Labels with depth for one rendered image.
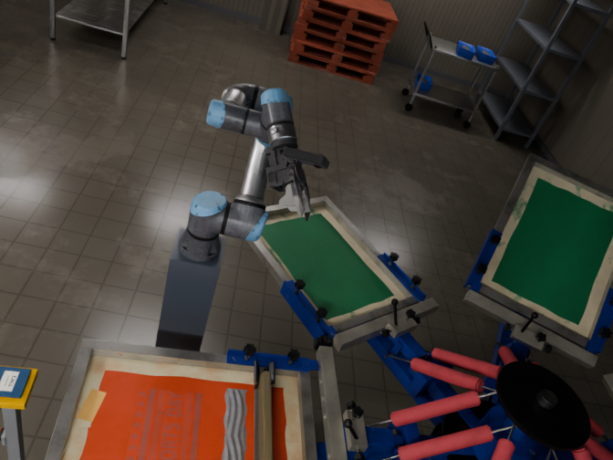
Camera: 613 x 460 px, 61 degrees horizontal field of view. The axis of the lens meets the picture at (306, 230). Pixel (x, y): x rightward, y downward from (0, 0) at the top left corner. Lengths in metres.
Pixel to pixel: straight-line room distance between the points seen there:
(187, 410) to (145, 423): 0.14
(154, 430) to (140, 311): 1.60
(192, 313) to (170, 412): 0.44
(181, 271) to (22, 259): 1.81
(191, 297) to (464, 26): 7.02
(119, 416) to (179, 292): 0.49
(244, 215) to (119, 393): 0.70
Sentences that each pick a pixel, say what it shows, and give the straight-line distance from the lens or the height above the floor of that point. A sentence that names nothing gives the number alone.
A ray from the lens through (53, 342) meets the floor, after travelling 3.18.
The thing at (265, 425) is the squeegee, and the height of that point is 1.06.
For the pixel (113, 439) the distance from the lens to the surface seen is 1.77.
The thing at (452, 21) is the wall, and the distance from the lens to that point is 8.39.
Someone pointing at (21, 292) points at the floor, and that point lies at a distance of 3.42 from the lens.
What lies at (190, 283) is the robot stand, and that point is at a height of 1.10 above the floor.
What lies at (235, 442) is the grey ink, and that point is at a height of 0.96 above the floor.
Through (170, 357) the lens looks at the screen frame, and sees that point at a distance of 1.89.
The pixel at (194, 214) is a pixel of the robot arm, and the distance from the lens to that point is 1.82.
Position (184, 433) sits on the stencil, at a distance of 1.79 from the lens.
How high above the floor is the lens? 2.52
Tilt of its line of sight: 37 degrees down
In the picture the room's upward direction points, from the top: 20 degrees clockwise
